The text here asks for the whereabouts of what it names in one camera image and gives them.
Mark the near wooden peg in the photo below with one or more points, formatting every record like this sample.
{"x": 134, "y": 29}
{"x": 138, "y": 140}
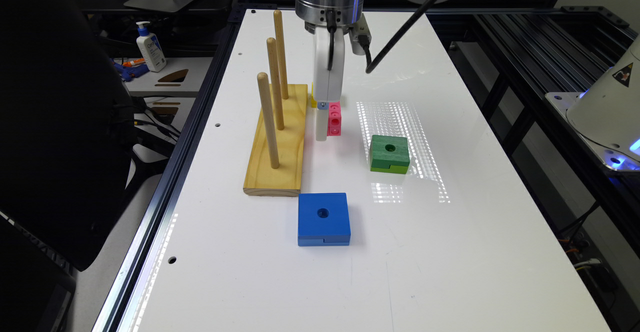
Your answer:
{"x": 268, "y": 118}

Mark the far wooden peg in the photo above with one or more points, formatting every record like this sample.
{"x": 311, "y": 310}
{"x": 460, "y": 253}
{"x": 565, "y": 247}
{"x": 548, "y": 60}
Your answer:
{"x": 281, "y": 55}

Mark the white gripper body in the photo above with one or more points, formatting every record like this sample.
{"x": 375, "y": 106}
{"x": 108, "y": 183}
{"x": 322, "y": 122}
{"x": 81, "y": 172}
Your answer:
{"x": 328, "y": 82}

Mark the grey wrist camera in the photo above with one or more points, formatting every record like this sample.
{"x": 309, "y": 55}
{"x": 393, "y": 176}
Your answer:
{"x": 359, "y": 36}

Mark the green wooden block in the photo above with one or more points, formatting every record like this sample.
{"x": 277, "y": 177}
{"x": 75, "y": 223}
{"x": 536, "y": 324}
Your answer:
{"x": 389, "y": 154}

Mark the blue glue gun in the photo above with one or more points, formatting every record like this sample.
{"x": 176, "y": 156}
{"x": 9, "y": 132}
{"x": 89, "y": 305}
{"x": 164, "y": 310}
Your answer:
{"x": 132, "y": 69}

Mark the wooden peg board base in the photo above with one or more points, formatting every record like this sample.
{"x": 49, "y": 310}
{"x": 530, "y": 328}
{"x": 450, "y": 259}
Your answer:
{"x": 285, "y": 181}

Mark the black office chair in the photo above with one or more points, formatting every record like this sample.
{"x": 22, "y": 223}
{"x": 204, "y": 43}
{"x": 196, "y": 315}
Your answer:
{"x": 67, "y": 135}

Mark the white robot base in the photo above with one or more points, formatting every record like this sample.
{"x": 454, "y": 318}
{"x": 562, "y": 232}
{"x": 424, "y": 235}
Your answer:
{"x": 606, "y": 116}

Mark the wooden peg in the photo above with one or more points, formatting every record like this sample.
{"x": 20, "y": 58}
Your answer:
{"x": 281, "y": 55}
{"x": 268, "y": 118}
{"x": 275, "y": 83}

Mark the pink plastic cube block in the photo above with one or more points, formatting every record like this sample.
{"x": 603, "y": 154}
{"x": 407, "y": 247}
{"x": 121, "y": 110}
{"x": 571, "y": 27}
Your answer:
{"x": 334, "y": 119}

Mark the middle wooden peg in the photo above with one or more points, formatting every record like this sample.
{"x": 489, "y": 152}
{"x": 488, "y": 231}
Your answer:
{"x": 275, "y": 83}

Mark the yellow wooden block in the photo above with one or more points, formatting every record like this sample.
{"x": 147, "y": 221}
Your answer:
{"x": 313, "y": 101}

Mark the blue wooden block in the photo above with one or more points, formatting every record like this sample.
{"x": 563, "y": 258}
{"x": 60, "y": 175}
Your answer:
{"x": 323, "y": 219}

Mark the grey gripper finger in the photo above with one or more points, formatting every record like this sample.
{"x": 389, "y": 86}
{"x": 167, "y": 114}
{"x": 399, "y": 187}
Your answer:
{"x": 321, "y": 125}

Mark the white lotion pump bottle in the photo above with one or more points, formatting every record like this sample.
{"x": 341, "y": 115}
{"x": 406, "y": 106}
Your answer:
{"x": 150, "y": 48}

